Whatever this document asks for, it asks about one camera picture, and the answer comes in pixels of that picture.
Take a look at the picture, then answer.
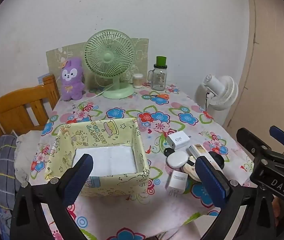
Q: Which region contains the white fan cable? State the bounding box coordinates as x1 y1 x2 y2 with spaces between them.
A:
82 85 115 103

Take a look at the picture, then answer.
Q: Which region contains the green desk fan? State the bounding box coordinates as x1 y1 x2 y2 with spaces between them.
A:
84 29 135 99

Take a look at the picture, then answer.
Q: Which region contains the glass jar mug green lid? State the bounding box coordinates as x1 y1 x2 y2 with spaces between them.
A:
147 56 169 91

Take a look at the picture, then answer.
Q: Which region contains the black round disc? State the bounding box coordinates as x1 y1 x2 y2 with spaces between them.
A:
208 151 225 169

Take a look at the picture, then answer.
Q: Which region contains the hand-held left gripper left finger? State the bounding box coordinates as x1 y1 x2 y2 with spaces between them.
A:
10 153 94 240

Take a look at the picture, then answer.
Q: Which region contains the white round earbud case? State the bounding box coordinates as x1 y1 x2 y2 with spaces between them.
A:
166 153 190 169

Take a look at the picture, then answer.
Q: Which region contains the white remote control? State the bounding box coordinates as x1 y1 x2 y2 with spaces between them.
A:
187 144 224 171

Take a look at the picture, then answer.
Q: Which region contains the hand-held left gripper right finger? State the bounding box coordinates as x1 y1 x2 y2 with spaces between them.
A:
196 156 275 240

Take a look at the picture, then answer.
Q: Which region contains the white pillow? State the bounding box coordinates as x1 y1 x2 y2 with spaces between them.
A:
14 130 43 180

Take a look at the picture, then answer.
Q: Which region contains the floral tablecloth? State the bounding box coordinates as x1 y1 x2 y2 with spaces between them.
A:
28 81 255 240

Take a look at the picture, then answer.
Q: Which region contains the white standing fan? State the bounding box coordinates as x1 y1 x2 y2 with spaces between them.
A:
194 75 239 127

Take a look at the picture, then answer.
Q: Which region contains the wooden chair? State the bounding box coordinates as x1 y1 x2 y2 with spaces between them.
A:
0 74 61 137

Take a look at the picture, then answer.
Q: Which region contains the cartoon plush pouch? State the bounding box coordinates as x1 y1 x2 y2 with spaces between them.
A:
182 156 202 180

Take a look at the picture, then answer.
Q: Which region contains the beige door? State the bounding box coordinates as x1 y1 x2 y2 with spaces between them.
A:
223 0 284 155

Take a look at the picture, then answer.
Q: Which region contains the person's right hand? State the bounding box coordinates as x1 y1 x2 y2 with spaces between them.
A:
273 196 283 220

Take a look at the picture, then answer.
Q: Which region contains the cotton swab jar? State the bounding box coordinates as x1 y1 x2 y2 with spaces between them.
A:
132 74 144 88

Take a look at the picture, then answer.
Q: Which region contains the yellow printed fabric storage box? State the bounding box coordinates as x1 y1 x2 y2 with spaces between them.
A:
44 117 150 197

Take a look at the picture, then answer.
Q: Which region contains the patterned cardboard sheet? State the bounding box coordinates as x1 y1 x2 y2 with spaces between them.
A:
46 38 149 90

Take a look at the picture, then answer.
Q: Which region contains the purple plush toy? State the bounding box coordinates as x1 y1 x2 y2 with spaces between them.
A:
60 57 85 102

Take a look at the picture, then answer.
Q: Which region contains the small white charger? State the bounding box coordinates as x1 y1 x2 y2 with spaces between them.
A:
165 170 188 197

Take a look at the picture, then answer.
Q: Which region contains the large white charger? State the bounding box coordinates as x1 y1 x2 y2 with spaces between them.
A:
167 129 191 153

